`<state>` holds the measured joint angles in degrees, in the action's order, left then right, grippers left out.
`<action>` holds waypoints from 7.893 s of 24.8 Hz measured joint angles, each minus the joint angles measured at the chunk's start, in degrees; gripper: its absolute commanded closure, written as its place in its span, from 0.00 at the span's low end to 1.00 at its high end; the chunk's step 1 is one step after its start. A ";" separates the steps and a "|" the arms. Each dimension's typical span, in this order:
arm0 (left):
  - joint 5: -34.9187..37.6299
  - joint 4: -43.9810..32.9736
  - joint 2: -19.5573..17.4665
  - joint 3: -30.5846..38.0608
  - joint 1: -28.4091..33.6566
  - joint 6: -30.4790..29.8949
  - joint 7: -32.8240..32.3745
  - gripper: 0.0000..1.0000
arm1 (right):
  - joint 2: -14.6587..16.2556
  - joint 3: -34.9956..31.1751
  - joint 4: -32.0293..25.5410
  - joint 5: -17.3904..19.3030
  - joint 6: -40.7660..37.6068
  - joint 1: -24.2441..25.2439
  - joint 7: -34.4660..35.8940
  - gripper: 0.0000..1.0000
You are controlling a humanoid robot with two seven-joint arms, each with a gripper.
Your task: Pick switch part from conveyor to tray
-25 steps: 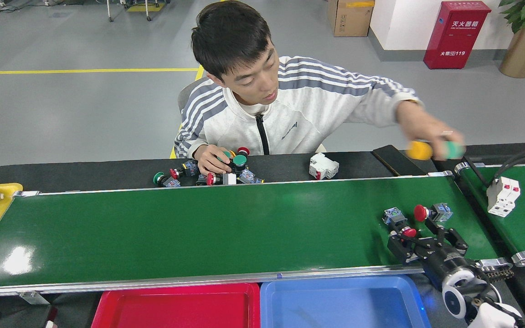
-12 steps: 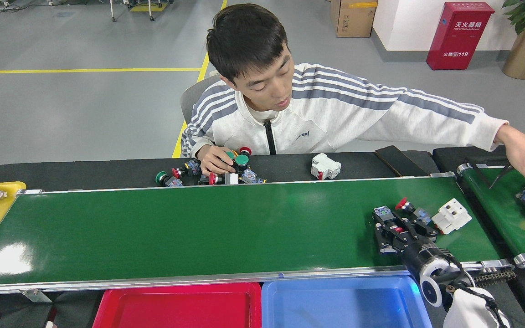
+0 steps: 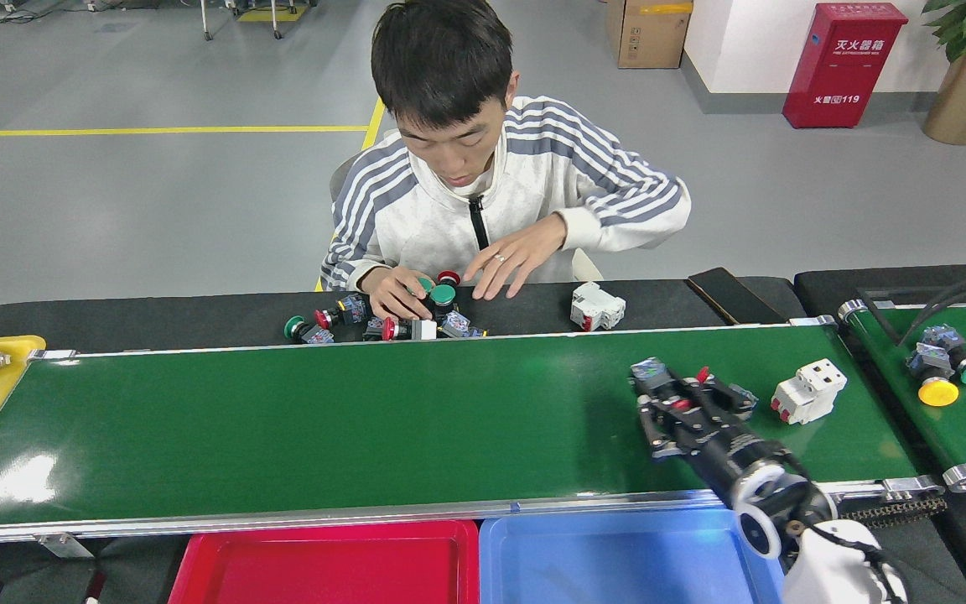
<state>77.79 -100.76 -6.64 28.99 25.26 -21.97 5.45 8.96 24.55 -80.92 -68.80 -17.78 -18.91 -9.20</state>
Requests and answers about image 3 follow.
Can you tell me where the blue plastic tray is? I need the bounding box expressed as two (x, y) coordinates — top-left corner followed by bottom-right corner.
(479, 508), (786, 604)

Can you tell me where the red plastic tray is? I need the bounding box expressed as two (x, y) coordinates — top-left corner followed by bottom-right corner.
(169, 520), (480, 604)

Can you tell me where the person's left hand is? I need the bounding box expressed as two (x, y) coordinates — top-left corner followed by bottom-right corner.
(463, 214), (568, 301)

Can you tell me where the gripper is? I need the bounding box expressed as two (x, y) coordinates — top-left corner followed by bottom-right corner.
(636, 382), (792, 504)

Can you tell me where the black guide bracket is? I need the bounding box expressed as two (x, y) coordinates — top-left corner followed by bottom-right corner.
(856, 267), (966, 346)

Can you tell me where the white circuit breaker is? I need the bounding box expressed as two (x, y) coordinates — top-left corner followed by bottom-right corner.
(771, 359), (848, 425)
(570, 282), (626, 332)

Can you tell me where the red fire extinguisher cabinet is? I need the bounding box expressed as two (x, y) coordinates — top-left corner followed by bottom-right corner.
(782, 3), (909, 129)

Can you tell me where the person's right hand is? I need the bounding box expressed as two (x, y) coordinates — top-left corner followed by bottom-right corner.
(361, 265), (434, 321)

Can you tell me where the cardboard box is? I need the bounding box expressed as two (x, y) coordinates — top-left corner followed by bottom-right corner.
(606, 0), (693, 70)

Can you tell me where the white wheeled stand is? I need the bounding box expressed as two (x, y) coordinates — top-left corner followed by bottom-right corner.
(200, 0), (316, 41)

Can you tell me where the yellow mushroom push button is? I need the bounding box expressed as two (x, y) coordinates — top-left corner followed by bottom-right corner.
(441, 312), (486, 339)
(906, 344), (960, 408)

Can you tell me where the long green conveyor belt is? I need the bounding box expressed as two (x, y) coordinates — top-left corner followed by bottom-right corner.
(0, 317), (945, 550)

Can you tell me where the black smartphone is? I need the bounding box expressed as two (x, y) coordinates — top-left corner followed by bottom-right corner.
(686, 268), (790, 326)

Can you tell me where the conveyor drive chain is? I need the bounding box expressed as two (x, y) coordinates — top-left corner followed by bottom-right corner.
(835, 495), (949, 529)

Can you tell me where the person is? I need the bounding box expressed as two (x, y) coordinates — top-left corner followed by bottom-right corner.
(320, 0), (692, 294)

